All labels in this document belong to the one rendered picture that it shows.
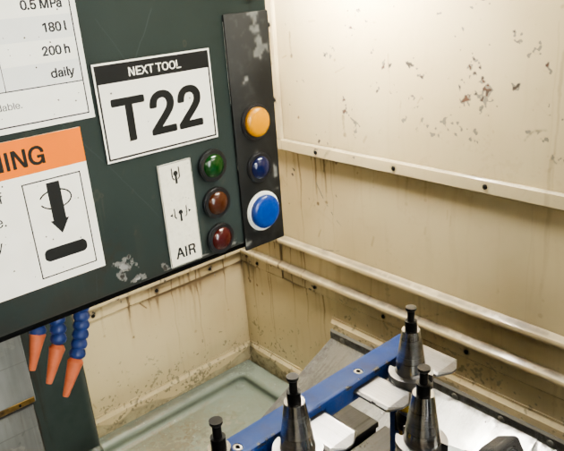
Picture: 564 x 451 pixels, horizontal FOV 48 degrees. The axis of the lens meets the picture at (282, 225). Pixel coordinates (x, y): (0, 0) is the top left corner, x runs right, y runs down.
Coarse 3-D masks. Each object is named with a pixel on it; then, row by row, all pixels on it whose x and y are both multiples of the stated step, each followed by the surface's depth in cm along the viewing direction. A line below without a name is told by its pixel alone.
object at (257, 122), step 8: (248, 112) 53; (256, 112) 53; (264, 112) 53; (248, 120) 52; (256, 120) 53; (264, 120) 53; (248, 128) 53; (256, 128) 53; (264, 128) 53; (256, 136) 53
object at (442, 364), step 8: (424, 352) 96; (432, 352) 96; (432, 360) 94; (440, 360) 94; (448, 360) 94; (456, 360) 94; (432, 368) 92; (440, 368) 92; (448, 368) 92; (456, 368) 92; (440, 376) 91
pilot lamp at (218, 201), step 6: (216, 192) 52; (222, 192) 53; (210, 198) 52; (216, 198) 52; (222, 198) 52; (210, 204) 52; (216, 204) 52; (222, 204) 53; (210, 210) 52; (216, 210) 52; (222, 210) 53
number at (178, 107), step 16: (176, 80) 48; (192, 80) 49; (144, 96) 46; (160, 96) 47; (176, 96) 48; (192, 96) 49; (160, 112) 47; (176, 112) 48; (192, 112) 49; (208, 112) 50; (160, 128) 48; (176, 128) 49; (192, 128) 50; (208, 128) 51
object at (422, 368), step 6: (420, 366) 73; (426, 366) 73; (420, 372) 73; (426, 372) 72; (420, 378) 73; (426, 378) 73; (420, 384) 74; (426, 384) 73; (420, 390) 73; (426, 390) 73; (426, 396) 74
